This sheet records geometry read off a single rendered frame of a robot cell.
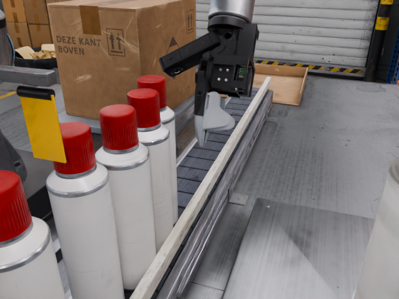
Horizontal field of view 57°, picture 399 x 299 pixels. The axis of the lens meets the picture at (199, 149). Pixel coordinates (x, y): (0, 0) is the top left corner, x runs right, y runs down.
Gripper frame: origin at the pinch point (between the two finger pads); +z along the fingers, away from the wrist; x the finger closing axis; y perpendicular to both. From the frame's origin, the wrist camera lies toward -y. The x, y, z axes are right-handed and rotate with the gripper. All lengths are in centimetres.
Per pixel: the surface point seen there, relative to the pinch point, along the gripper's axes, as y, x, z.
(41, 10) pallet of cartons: -254, 234, -117
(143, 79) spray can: -0.8, -22.0, -4.6
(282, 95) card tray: 8, 55, -20
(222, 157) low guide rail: 4.8, -0.4, 2.5
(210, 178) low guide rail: 4.8, -6.5, 6.1
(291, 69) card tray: 8, 74, -34
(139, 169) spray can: 3.6, -28.5, 5.3
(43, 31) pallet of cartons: -257, 245, -99
